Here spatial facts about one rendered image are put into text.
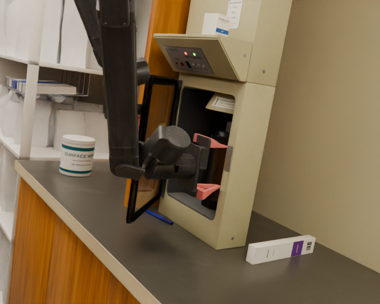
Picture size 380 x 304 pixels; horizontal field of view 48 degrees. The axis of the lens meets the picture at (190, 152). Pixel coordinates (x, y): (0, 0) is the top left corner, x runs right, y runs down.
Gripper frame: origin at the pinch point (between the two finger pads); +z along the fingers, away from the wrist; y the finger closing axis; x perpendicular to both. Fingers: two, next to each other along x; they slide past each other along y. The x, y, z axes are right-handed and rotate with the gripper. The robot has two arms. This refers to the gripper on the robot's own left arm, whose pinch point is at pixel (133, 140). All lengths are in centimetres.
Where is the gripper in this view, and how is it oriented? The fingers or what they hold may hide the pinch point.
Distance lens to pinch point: 121.8
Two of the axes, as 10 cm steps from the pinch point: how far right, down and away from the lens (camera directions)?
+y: -9.4, 2.5, 2.3
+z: 2.7, 9.6, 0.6
